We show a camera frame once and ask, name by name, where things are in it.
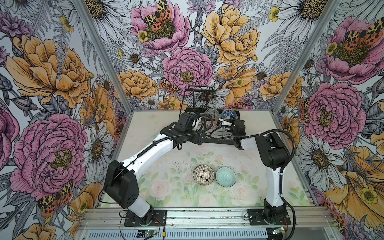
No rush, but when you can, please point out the blue patterned bowl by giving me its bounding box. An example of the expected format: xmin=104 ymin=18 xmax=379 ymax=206
xmin=220 ymin=109 xmax=238 ymax=120

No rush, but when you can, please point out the green patterned bowl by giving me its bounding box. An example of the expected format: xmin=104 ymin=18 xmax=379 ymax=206
xmin=204 ymin=108 xmax=220 ymax=119

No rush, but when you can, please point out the white vented cable duct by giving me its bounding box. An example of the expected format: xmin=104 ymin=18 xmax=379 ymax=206
xmin=83 ymin=228 xmax=268 ymax=240

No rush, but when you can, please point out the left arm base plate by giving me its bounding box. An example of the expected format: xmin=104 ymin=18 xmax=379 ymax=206
xmin=124 ymin=209 xmax=168 ymax=227

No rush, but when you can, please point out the black wire dish rack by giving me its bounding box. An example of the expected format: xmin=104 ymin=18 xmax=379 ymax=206
xmin=180 ymin=86 xmax=247 ymax=146

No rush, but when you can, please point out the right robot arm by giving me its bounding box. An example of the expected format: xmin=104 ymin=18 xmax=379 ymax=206
xmin=214 ymin=118 xmax=296 ymax=227

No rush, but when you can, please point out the mint green striped bowl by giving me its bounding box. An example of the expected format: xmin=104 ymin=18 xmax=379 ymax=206
xmin=215 ymin=167 xmax=237 ymax=188

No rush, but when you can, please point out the aluminium front rail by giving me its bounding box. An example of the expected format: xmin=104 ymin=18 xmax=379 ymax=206
xmin=79 ymin=206 xmax=335 ymax=230

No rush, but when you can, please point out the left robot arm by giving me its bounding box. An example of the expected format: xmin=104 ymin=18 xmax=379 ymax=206
xmin=103 ymin=113 xmax=214 ymax=225

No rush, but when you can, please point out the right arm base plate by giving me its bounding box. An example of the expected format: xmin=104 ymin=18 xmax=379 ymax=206
xmin=244 ymin=209 xmax=292 ymax=226

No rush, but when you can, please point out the brown patterned bowl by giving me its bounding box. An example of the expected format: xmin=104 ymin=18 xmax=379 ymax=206
xmin=193 ymin=165 xmax=215 ymax=186

